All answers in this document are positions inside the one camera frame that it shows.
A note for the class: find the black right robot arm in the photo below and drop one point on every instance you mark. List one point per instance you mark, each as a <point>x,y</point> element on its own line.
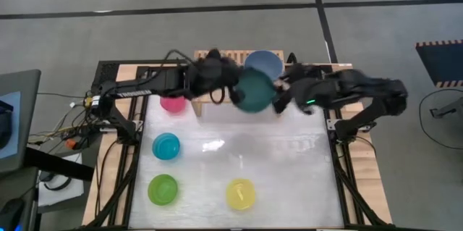
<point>372,90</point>

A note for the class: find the orange connector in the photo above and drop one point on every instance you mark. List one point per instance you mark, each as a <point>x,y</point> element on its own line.
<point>70,144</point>

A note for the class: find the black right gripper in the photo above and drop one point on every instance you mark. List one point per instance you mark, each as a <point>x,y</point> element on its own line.
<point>311,91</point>

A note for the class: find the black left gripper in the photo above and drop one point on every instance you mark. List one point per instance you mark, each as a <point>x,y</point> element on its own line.
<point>210,75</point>

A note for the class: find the wooden slatted shelf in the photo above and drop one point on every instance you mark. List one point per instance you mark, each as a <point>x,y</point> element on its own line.
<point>235,56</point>

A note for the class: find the green plastic bowl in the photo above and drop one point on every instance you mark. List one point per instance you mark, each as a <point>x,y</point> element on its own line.
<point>162,189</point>

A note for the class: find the white paper sheet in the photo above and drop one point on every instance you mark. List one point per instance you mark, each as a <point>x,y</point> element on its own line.
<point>61,189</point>

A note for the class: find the grey laptop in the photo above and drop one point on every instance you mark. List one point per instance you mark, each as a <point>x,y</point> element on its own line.
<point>20,115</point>

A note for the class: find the blue-grey plastic bowl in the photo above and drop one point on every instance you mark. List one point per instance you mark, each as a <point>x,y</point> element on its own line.
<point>266,61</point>

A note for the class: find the yellow plastic bowl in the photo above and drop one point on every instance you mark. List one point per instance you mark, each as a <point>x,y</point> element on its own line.
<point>240,194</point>

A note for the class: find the pink plastic bowl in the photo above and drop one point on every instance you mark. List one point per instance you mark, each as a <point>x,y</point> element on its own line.
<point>173,104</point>

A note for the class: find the dark teal plastic bowl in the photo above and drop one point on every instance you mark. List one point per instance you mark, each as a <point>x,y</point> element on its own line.
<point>255,91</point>

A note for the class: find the black aluminium table frame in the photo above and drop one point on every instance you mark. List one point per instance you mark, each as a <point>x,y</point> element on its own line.
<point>135,173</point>

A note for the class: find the black computer mouse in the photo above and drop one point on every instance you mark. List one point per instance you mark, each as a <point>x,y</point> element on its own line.
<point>11,214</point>

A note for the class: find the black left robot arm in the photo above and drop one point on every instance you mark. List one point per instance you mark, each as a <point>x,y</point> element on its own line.
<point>144,84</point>

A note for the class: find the dark hazard-striped floor mat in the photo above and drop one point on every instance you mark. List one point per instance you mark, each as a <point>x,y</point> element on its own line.
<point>443,62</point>

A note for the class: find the cyan plastic bowl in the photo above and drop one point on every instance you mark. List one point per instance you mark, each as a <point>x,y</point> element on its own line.
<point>166,146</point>

